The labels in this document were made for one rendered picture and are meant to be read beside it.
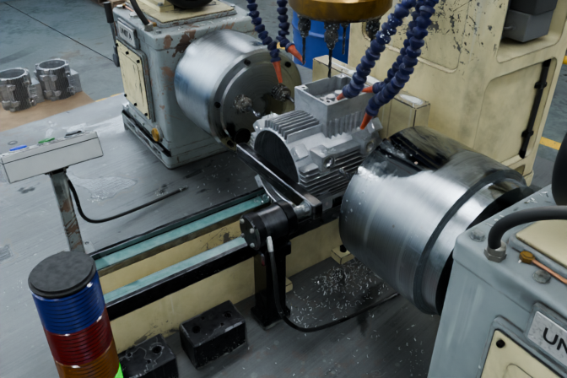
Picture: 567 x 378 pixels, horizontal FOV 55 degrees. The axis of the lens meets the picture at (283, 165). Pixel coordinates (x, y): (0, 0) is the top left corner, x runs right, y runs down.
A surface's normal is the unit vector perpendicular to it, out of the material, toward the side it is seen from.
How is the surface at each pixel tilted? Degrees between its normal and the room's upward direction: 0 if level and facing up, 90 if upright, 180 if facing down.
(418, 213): 51
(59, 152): 67
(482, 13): 90
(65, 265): 0
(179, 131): 90
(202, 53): 35
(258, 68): 90
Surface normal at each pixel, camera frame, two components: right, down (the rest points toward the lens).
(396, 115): -0.82, 0.30
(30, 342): 0.00, -0.85
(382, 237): -0.80, 0.11
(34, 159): 0.53, 0.07
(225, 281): 0.57, 0.44
